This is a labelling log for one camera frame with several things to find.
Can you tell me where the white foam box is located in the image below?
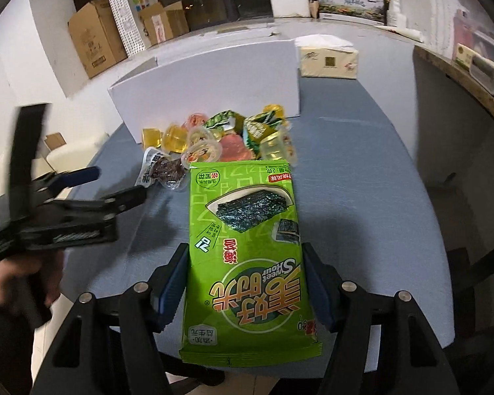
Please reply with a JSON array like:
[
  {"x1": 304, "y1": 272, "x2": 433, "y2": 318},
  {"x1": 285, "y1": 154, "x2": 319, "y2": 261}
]
[{"x1": 267, "y1": 0, "x2": 311, "y2": 18}]

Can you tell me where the white bottle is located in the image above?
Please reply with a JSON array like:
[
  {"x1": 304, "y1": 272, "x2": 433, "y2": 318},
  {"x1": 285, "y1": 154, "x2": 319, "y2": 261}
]
[{"x1": 389, "y1": 0, "x2": 408, "y2": 27}]

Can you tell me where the large brown cardboard box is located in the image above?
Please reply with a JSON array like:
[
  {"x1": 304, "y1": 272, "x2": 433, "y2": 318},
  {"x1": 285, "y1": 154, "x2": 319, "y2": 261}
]
[{"x1": 68, "y1": 0, "x2": 128, "y2": 79}]

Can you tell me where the wooden side counter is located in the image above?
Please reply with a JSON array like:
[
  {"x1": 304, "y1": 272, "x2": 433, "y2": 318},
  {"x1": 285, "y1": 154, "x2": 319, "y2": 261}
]
[{"x1": 414, "y1": 44, "x2": 494, "y2": 165}]

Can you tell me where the white cardboard box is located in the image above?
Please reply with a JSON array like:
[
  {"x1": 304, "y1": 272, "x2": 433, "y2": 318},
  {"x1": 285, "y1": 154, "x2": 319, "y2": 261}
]
[{"x1": 108, "y1": 38, "x2": 301, "y2": 145}]

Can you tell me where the pile of jelly cups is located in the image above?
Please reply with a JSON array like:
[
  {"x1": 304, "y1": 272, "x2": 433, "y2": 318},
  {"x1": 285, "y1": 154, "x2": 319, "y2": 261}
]
[{"x1": 142, "y1": 106, "x2": 299, "y2": 167}]

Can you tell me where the blue tablecloth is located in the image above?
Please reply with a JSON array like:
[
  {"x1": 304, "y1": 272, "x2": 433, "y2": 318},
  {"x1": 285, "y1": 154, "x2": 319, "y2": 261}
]
[{"x1": 72, "y1": 76, "x2": 455, "y2": 352}]

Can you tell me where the polka dot paper bag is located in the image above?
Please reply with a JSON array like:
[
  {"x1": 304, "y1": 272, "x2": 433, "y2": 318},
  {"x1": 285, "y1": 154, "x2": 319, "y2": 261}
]
[{"x1": 107, "y1": 0, "x2": 159, "y2": 56}]

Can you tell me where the person's left hand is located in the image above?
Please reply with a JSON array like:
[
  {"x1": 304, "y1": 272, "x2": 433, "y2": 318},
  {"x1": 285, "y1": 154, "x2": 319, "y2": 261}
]
[{"x1": 0, "y1": 249, "x2": 64, "y2": 310}]

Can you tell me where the dark jerky packet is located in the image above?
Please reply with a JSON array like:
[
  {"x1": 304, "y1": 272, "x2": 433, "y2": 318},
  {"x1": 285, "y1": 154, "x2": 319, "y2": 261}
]
[{"x1": 135, "y1": 147, "x2": 188, "y2": 190}]

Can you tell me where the white and black appliance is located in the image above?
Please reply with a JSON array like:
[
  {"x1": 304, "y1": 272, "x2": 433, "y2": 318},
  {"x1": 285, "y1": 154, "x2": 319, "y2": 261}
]
[{"x1": 469, "y1": 55, "x2": 494, "y2": 105}]

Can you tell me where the person's left forearm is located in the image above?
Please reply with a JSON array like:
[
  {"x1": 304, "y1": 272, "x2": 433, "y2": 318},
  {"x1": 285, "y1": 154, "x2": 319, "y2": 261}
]
[{"x1": 0, "y1": 296, "x2": 62, "y2": 395}]

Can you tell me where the landscape printed box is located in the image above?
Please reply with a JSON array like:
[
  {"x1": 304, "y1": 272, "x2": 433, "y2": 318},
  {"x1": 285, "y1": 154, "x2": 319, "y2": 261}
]
[{"x1": 316, "y1": 0, "x2": 388, "y2": 24}]

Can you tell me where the small open cardboard box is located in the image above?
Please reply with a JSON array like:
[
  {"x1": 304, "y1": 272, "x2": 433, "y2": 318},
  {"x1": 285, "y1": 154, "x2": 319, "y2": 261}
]
[{"x1": 139, "y1": 1, "x2": 190, "y2": 46}]

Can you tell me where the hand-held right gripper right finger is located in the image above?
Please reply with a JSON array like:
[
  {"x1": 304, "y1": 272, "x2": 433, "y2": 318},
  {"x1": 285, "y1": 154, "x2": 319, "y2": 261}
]
[{"x1": 300, "y1": 242, "x2": 464, "y2": 395}]

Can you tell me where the small green seaweed packet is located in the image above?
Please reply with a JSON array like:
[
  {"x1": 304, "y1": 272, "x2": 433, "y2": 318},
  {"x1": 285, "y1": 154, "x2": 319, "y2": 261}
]
[
  {"x1": 242, "y1": 112, "x2": 292, "y2": 159},
  {"x1": 204, "y1": 110, "x2": 248, "y2": 132}
]

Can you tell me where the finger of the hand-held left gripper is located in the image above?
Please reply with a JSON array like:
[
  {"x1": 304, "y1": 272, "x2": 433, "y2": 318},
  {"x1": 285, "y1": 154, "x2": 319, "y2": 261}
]
[
  {"x1": 62, "y1": 185, "x2": 149, "y2": 220},
  {"x1": 45, "y1": 166, "x2": 101, "y2": 198}
]

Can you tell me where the cardboard piece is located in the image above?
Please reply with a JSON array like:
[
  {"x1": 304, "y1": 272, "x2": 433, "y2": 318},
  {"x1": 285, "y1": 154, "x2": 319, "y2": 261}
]
[{"x1": 45, "y1": 133, "x2": 67, "y2": 151}]

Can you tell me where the red jelly cup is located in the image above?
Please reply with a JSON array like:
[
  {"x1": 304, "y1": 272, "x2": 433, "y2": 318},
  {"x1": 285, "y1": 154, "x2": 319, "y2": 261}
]
[{"x1": 220, "y1": 134, "x2": 252, "y2": 162}]

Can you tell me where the large green seaweed packet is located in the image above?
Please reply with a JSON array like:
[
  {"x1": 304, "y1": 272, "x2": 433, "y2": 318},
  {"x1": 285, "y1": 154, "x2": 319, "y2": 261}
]
[{"x1": 178, "y1": 160, "x2": 324, "y2": 368}]

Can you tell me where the green and yellow box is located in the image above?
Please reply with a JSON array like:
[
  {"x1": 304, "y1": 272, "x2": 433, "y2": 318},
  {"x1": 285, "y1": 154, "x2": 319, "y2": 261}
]
[{"x1": 453, "y1": 43, "x2": 478, "y2": 70}]

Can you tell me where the cream sofa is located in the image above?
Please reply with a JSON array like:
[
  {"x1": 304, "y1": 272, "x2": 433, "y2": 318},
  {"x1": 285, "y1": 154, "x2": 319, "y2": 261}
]
[{"x1": 0, "y1": 132, "x2": 110, "y2": 202}]

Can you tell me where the yellow tissue pack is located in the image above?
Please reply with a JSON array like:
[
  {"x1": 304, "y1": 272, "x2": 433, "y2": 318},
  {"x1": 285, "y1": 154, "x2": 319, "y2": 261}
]
[{"x1": 294, "y1": 35, "x2": 360, "y2": 80}]

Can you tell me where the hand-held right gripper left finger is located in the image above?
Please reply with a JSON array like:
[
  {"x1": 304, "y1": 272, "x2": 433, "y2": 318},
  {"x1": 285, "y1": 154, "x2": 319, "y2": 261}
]
[{"x1": 31, "y1": 242, "x2": 190, "y2": 395}]

